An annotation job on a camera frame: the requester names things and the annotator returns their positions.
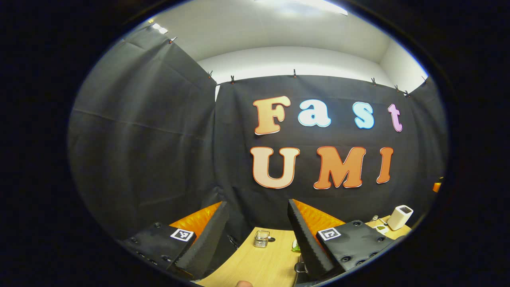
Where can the white toaster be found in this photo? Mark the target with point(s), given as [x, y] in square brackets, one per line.
[400, 217]

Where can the ceiling light panel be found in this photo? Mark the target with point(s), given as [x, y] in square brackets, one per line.
[306, 4]

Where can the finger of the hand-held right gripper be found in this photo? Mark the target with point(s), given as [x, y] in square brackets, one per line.
[437, 186]

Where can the sandwich with lettuce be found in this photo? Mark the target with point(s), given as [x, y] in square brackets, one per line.
[296, 248]

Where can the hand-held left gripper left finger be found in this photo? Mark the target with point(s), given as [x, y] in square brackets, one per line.
[203, 239]

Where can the white divided dish of beans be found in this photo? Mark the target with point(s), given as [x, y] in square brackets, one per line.
[381, 229]

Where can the row of black cloth clips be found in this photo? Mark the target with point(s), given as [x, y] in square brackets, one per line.
[295, 73]

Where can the black backdrop cloth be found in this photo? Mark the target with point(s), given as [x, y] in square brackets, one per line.
[159, 151]

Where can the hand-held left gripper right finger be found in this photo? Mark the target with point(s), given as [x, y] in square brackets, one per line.
[308, 247]

